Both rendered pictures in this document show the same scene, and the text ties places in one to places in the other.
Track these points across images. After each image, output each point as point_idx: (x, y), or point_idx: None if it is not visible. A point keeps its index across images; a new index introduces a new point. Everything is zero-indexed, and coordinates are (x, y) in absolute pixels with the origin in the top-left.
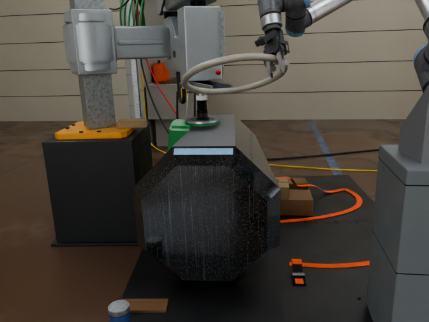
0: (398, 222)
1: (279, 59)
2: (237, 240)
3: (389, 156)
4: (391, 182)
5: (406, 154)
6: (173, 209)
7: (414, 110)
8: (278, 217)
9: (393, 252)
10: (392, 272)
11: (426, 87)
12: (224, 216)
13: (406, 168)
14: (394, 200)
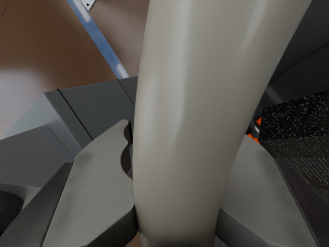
0: (95, 91)
1: (106, 165)
2: (293, 77)
3: None
4: (95, 126)
5: (68, 154)
6: None
7: (4, 176)
8: (255, 122)
9: (116, 89)
10: (124, 86)
11: None
12: (322, 68)
13: (46, 98)
14: (95, 108)
